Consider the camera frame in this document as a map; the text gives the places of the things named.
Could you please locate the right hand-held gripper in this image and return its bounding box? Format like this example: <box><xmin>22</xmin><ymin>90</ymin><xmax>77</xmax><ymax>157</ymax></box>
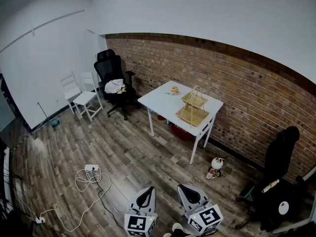
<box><xmin>177</xmin><ymin>184</ymin><xmax>224</xmax><ymax>234</ymax></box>

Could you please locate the black jacket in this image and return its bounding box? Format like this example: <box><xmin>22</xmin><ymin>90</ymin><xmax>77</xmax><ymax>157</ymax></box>
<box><xmin>264</xmin><ymin>126</ymin><xmax>301</xmax><ymax>180</ymax></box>

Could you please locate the white cloth bag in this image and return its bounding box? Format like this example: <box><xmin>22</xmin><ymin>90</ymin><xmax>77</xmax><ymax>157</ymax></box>
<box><xmin>104</xmin><ymin>79</ymin><xmax>126</xmax><ymax>94</ymax></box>

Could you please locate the white table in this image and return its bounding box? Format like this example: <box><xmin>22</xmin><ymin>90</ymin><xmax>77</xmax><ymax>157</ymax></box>
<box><xmin>137</xmin><ymin>80</ymin><xmax>224</xmax><ymax>165</ymax></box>

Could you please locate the wooden rolling pin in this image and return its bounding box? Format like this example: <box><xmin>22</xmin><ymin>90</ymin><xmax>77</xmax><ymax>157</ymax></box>
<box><xmin>261</xmin><ymin>179</ymin><xmax>280</xmax><ymax>194</ymax></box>

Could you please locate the two-tier wicker basket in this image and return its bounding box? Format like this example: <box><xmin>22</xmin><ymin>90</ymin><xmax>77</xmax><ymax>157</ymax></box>
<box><xmin>175</xmin><ymin>85</ymin><xmax>210</xmax><ymax>127</ymax></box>

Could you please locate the black chair with round sticker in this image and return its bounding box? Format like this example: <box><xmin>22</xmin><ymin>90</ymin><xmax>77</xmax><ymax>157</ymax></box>
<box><xmin>236</xmin><ymin>126</ymin><xmax>312</xmax><ymax>232</ymax></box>

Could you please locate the broom with teal head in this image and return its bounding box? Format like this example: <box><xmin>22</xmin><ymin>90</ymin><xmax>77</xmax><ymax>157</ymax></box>
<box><xmin>37</xmin><ymin>101</ymin><xmax>60</xmax><ymax>128</ymax></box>

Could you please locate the black tripod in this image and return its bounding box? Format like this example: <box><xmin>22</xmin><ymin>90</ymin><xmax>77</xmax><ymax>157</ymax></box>
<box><xmin>0</xmin><ymin>137</ymin><xmax>24</xmax><ymax>232</ymax></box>

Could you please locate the black floor cable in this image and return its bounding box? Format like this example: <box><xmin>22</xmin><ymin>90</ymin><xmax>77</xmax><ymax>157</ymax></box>
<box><xmin>91</xmin><ymin>169</ymin><xmax>125</xmax><ymax>230</ymax></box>

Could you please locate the black mesh office chair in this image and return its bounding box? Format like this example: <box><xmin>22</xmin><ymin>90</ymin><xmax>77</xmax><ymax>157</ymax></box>
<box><xmin>93</xmin><ymin>49</ymin><xmax>140</xmax><ymax>121</ymax></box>

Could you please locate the red box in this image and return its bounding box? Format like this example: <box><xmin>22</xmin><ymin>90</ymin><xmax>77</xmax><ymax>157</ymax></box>
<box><xmin>171</xmin><ymin>123</ymin><xmax>195</xmax><ymax>141</ymax></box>

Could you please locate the green metal stand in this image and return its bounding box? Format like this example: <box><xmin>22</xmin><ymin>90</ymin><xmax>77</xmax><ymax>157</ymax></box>
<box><xmin>239</xmin><ymin>184</ymin><xmax>255</xmax><ymax>198</ymax></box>

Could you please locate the white power cable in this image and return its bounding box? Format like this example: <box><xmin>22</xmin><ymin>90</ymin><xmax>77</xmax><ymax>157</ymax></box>
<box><xmin>39</xmin><ymin>168</ymin><xmax>112</xmax><ymax>233</ymax></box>

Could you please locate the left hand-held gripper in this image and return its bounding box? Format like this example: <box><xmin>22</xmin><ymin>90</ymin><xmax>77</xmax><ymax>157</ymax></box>
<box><xmin>124</xmin><ymin>186</ymin><xmax>158</xmax><ymax>237</ymax></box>

